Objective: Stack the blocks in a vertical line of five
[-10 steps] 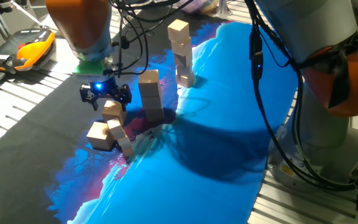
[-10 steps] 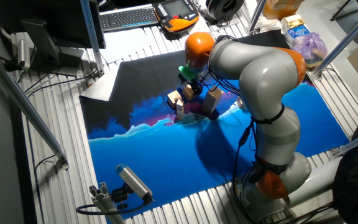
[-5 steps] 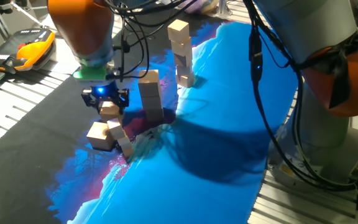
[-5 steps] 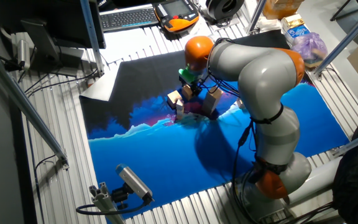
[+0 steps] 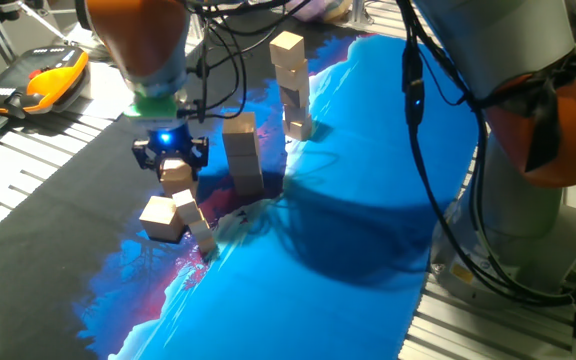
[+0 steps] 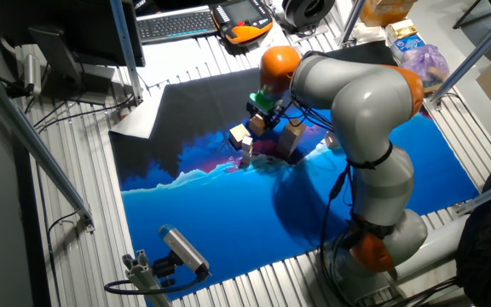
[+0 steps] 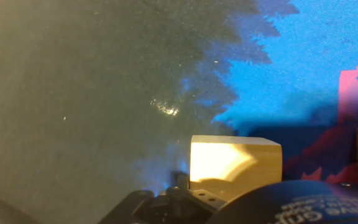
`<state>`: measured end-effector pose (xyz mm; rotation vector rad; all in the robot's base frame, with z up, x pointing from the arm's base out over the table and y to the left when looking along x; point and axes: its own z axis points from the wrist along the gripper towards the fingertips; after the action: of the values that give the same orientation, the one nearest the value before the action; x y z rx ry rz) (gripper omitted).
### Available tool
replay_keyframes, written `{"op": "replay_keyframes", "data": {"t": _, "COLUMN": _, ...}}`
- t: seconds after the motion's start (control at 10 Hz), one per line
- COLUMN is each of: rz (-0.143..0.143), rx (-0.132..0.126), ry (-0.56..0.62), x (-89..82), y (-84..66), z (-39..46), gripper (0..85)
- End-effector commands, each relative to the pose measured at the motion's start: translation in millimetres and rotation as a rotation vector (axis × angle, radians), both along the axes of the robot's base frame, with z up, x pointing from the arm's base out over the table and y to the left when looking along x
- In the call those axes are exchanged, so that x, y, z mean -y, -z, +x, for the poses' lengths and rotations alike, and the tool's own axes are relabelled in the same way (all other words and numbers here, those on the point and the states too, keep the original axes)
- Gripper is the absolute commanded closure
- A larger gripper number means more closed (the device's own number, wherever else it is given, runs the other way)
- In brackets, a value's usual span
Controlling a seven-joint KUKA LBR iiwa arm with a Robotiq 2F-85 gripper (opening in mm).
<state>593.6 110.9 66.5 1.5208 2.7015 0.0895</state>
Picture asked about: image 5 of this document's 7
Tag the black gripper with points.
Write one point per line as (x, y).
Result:
(170, 145)

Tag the silver orange robot arm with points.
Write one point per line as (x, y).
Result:
(508, 35)

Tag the green mounting plate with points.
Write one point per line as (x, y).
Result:
(150, 107)

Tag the white paper sheet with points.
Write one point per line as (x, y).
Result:
(100, 97)

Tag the medium wooden cube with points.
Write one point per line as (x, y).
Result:
(295, 97)
(299, 131)
(297, 115)
(287, 45)
(292, 75)

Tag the orange black teach pendant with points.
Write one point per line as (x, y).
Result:
(53, 82)

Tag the black round spool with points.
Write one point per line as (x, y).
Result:
(82, 15)

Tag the thin silver rod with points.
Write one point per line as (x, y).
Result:
(48, 22)

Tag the printed landscape desk mat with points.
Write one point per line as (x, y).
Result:
(293, 300)

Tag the purple plastic bag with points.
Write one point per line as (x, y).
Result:
(313, 9)

